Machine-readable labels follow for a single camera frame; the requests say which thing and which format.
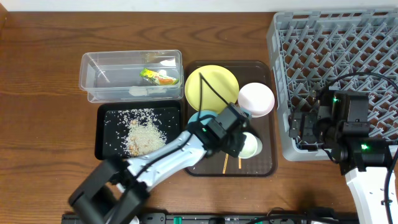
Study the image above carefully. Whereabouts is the light blue bowl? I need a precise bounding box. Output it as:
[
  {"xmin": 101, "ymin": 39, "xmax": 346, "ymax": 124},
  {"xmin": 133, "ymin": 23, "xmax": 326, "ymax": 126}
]
[{"xmin": 187, "ymin": 105, "xmax": 252, "ymax": 125}]

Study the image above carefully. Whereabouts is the white cup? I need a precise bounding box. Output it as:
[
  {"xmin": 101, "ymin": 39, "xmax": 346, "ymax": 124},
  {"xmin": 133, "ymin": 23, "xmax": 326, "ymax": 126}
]
[{"xmin": 238, "ymin": 132, "xmax": 262, "ymax": 159}]

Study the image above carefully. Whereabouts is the pink bowl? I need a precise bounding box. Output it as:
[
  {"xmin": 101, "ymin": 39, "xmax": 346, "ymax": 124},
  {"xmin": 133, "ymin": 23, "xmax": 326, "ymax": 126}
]
[{"xmin": 238, "ymin": 83, "xmax": 275, "ymax": 118}]

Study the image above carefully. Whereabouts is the yellow plate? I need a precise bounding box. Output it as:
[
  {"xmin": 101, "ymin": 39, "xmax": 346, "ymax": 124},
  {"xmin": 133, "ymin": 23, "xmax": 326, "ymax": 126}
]
[{"xmin": 185, "ymin": 65, "xmax": 239, "ymax": 113}]

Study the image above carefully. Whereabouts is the green snack wrapper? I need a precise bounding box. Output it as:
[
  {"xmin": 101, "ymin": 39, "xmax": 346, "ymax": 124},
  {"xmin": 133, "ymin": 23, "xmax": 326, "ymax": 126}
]
[{"xmin": 139, "ymin": 68, "xmax": 179, "ymax": 85}]

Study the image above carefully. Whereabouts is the rice food waste pile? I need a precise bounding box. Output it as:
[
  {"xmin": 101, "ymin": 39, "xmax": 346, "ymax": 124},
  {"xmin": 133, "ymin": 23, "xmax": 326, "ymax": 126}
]
[{"xmin": 103, "ymin": 107, "xmax": 180, "ymax": 158}]

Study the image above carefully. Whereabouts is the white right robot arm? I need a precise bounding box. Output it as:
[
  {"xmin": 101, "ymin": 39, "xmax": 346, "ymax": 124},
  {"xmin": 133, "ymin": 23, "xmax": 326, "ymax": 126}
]
[{"xmin": 289, "ymin": 90, "xmax": 397, "ymax": 223}]

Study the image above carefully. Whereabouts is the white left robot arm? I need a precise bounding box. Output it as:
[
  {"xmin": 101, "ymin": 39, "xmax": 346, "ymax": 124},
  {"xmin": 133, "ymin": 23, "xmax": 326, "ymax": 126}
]
[{"xmin": 68, "ymin": 103, "xmax": 251, "ymax": 223}]

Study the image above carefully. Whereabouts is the grey dishwasher rack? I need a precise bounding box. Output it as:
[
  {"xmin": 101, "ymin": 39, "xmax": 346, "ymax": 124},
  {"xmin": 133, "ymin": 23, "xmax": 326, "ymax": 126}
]
[{"xmin": 267, "ymin": 7, "xmax": 397, "ymax": 161}]

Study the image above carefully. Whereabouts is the black waste tray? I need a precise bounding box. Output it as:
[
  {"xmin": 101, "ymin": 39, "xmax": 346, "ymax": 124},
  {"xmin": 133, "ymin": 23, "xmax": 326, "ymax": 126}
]
[{"xmin": 95, "ymin": 100, "xmax": 184, "ymax": 160}]

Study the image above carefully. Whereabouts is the brown serving tray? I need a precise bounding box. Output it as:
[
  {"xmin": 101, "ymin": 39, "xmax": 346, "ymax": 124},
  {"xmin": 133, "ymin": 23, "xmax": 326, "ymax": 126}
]
[{"xmin": 185, "ymin": 61, "xmax": 277, "ymax": 177}]

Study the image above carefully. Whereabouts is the clear plastic bin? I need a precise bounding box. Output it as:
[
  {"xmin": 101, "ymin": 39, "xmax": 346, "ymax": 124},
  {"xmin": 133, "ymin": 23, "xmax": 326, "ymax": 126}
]
[{"xmin": 79, "ymin": 50, "xmax": 184, "ymax": 103}]

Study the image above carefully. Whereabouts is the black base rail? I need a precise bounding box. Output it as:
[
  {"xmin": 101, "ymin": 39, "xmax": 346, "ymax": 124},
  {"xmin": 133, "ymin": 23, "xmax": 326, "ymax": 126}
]
[{"xmin": 61, "ymin": 207, "xmax": 359, "ymax": 224}]

